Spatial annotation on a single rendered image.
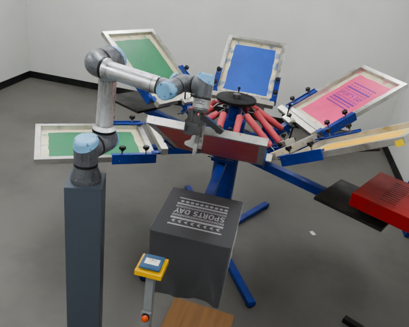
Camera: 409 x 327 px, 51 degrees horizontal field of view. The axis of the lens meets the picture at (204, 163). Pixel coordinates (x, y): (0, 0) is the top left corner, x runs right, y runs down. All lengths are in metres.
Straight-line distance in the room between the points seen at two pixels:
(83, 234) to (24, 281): 1.24
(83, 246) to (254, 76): 2.50
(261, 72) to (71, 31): 3.94
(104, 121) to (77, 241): 0.64
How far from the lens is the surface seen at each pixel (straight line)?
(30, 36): 7.77
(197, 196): 2.63
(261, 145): 1.99
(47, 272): 3.51
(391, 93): 3.69
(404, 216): 2.68
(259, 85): 4.12
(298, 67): 6.58
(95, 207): 2.19
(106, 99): 2.11
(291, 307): 3.44
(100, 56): 1.94
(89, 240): 2.31
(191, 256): 2.32
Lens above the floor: 2.30
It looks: 26 degrees down
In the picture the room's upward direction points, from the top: 8 degrees clockwise
